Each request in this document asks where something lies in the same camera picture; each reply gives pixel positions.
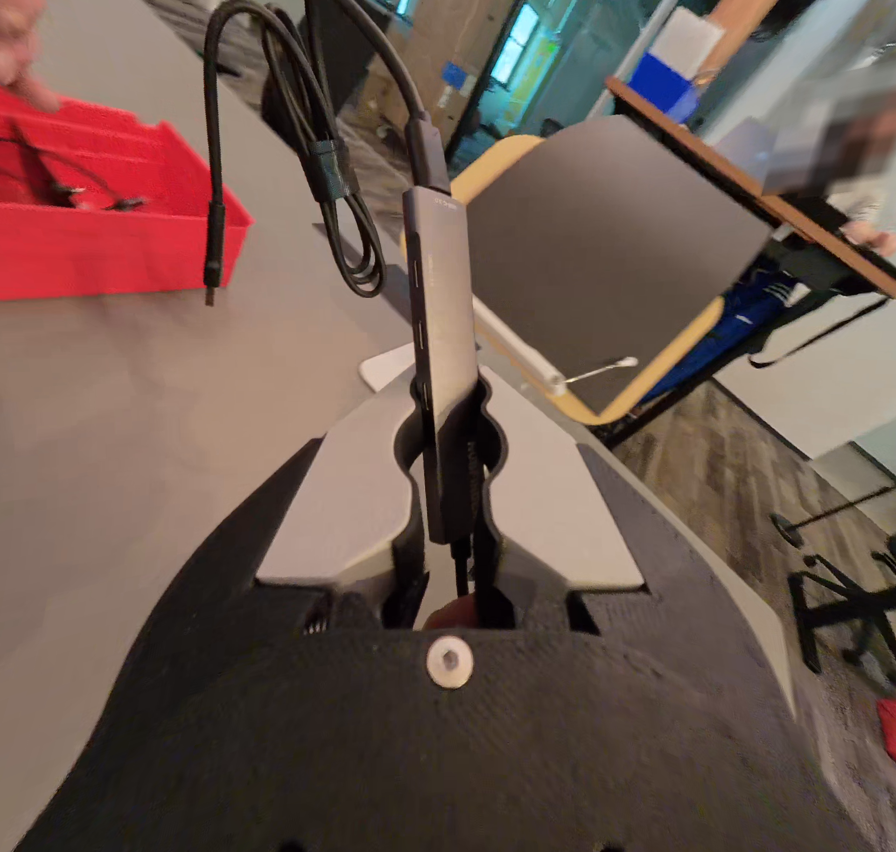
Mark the grey usb hub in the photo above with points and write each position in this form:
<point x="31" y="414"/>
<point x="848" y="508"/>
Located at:
<point x="445" y="334"/>

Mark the white box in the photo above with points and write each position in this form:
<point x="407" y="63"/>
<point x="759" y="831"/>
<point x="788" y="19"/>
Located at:
<point x="689" y="43"/>

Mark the blue box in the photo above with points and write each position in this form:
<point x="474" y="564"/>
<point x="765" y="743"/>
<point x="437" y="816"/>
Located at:
<point x="665" y="85"/>

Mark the dark board with wooden rim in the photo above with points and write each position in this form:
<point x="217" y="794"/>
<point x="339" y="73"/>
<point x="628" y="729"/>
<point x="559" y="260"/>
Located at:
<point x="602" y="250"/>

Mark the red plastic bin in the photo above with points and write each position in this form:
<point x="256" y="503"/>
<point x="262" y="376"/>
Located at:
<point x="126" y="250"/>

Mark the person's right hand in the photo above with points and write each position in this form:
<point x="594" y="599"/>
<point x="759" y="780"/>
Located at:
<point x="448" y="614"/>

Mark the stack of cardboard boxes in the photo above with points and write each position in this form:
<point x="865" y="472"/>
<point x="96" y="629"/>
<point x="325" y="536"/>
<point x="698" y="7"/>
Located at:
<point x="462" y="12"/>

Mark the person's left hand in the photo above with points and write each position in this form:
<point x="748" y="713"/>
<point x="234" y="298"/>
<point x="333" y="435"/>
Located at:
<point x="17" y="40"/>

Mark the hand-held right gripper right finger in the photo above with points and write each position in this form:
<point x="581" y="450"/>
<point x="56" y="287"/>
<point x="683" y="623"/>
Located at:
<point x="560" y="516"/>

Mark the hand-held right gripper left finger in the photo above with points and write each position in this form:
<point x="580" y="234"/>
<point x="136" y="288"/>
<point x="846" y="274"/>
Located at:
<point x="336" y="516"/>

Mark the blue fabric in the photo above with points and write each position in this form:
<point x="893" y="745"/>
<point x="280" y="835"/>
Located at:
<point x="742" y="320"/>

